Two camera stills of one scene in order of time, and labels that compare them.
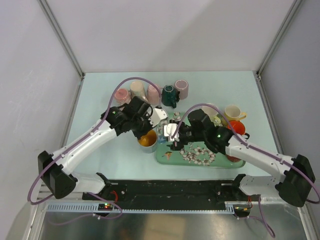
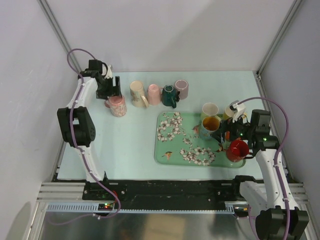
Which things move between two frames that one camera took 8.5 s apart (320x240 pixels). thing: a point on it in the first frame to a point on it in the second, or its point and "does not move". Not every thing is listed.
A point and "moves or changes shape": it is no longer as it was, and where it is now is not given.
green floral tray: (192, 155) does not move
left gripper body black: (142, 125) to (106, 89)
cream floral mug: (137, 89) does not move
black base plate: (172, 193) does not move
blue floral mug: (148, 142) moves or changes shape
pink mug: (122, 96) moves or changes shape
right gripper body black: (187, 135) to (237, 129)
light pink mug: (152, 95) does not move
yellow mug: (233, 112) does not move
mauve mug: (182, 86) does not move
